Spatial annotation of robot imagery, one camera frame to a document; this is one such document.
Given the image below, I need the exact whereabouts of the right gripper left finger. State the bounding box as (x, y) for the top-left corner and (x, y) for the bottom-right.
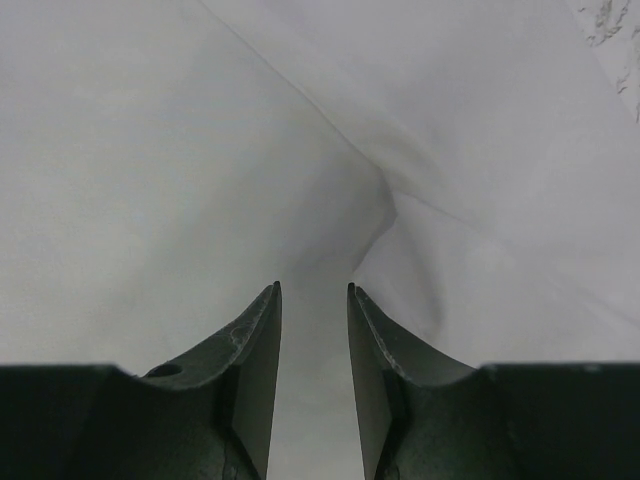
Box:
(1, 284), (282, 479)

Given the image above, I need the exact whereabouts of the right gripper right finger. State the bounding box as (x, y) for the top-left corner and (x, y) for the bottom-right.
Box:
(347, 285), (639, 479)

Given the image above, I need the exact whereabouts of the white t shirt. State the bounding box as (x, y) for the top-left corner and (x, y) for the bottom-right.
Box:
(1, 1), (639, 479)

